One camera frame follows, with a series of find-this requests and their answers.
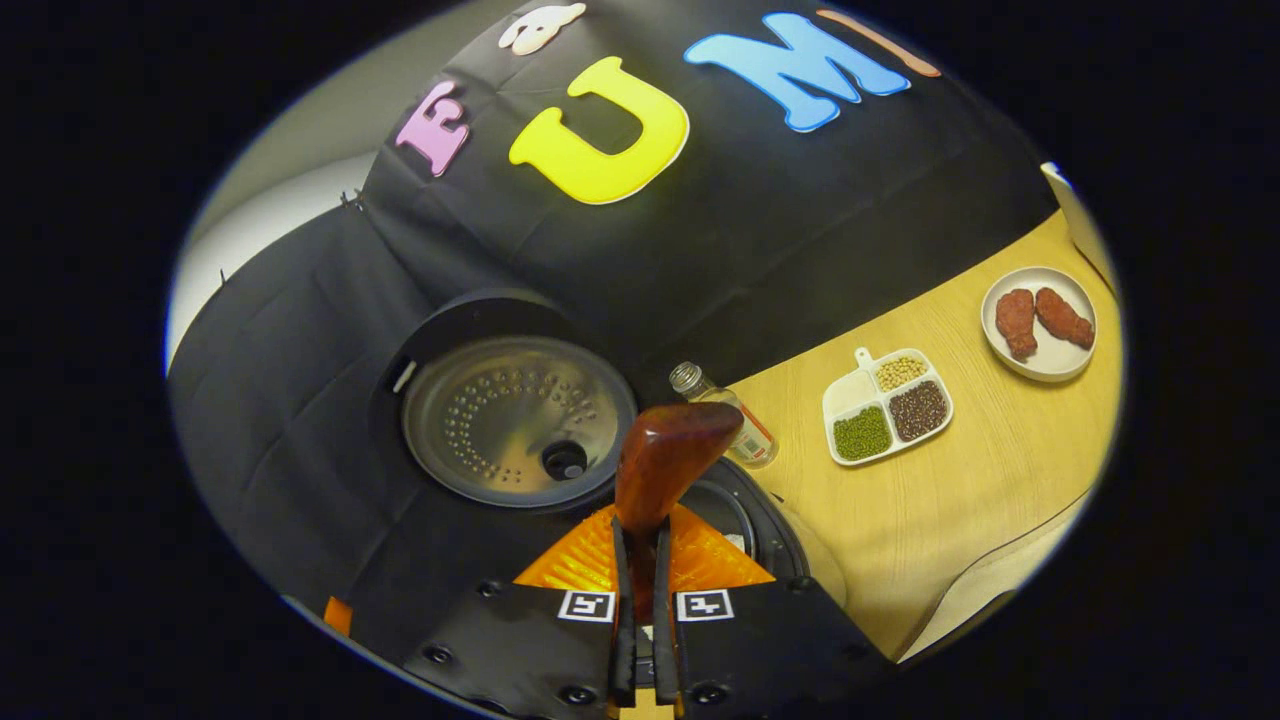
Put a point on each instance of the silver black rice cooker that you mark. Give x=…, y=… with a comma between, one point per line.
x=500, y=420

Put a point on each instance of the brown meat piece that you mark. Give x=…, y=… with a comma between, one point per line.
x=1065, y=318
x=1016, y=322

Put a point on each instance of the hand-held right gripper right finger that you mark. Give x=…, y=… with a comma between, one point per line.
x=663, y=630

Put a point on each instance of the white divided bean dish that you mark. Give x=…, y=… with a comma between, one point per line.
x=850, y=395

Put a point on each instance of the brown wooden spoon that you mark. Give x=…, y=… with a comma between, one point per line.
x=670, y=450

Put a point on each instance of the clear glass tray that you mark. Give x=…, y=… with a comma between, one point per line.
x=990, y=590

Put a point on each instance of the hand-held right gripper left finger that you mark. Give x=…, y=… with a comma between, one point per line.
x=622, y=630

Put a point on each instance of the black backdrop cloth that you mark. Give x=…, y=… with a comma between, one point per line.
x=800, y=200

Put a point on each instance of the white round plate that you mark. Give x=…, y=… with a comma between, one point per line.
x=1050, y=362

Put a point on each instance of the small clear glass bottle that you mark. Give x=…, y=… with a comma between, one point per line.
x=745, y=440

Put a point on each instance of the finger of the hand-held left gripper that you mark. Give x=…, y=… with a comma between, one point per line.
x=338, y=616

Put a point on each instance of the white square utensil holder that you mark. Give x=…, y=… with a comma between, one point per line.
x=1085, y=230

